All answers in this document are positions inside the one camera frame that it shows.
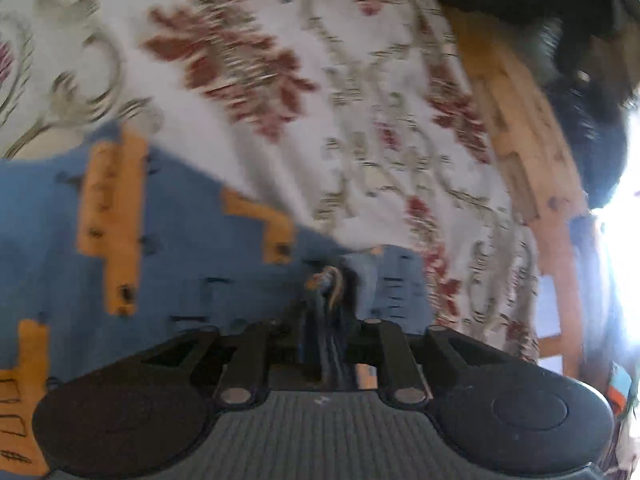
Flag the floral white bedspread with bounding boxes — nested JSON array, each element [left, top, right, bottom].
[[1, 0, 538, 361]]

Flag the black hanging garment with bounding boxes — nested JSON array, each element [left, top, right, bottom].
[[439, 0, 639, 209]]

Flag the blue pants with orange boats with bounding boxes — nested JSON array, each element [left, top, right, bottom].
[[1, 124, 433, 479]]

